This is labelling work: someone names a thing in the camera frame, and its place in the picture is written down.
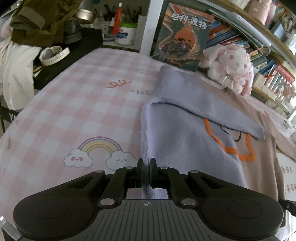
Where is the purple and tan fleece garment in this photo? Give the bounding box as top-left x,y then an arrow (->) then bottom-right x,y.
140,65 -> 296,202

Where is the pink checkered cartoon desk mat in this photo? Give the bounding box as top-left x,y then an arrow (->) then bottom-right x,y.
0,47 -> 296,232

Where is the white pink plush bunny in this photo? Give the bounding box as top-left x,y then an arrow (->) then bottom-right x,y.
199,44 -> 254,96

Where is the white charger adapter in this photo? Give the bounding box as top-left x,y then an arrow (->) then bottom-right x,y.
284,120 -> 295,130

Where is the white pen holder jar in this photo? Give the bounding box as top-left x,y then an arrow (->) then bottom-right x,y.
115,23 -> 137,46

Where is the Harry Potter book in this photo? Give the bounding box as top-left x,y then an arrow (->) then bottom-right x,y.
152,3 -> 215,72

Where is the white smartwatch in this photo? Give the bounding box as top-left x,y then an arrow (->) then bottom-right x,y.
39,46 -> 70,66

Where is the red tassel charm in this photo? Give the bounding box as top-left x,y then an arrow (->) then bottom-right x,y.
112,2 -> 122,36

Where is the row of books on shelf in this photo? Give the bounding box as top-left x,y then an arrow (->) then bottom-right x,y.
206,18 -> 296,103

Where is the metal bowl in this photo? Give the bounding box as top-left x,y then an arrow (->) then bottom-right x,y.
76,9 -> 95,22

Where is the olive green jacket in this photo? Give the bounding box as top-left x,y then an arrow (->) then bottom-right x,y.
10,0 -> 81,47

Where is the white shelf frame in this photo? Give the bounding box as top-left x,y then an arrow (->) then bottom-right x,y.
139,0 -> 296,114

